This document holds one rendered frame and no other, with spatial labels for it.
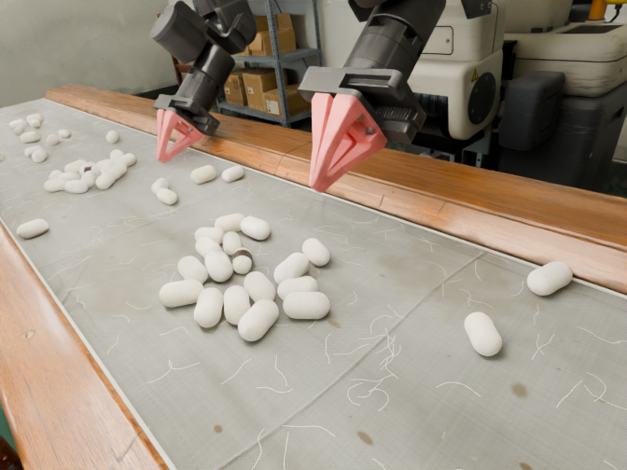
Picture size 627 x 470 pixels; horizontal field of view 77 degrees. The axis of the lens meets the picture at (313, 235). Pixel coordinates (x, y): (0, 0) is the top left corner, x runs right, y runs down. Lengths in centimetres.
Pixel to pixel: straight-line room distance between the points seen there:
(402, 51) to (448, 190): 15
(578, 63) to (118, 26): 484
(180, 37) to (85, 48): 461
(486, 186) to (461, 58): 48
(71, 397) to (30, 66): 496
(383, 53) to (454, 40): 54
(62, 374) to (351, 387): 19
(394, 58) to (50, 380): 35
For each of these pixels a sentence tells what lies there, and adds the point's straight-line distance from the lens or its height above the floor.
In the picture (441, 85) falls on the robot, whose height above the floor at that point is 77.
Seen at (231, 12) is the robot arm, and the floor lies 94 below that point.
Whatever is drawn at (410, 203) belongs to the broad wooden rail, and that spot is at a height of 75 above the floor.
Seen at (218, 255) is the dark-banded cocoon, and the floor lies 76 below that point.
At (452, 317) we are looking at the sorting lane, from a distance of 32.
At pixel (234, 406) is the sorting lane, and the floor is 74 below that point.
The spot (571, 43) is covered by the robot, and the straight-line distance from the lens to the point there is 109.
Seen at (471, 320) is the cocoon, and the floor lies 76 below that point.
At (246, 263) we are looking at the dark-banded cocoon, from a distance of 37.
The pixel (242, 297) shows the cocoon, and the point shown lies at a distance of 32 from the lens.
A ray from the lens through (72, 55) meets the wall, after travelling 524.
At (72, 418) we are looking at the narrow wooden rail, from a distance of 29.
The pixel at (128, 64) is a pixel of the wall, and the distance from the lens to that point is 538.
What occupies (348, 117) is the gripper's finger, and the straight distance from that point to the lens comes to 33.
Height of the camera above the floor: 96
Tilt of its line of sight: 32 degrees down
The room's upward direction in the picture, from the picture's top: 7 degrees counter-clockwise
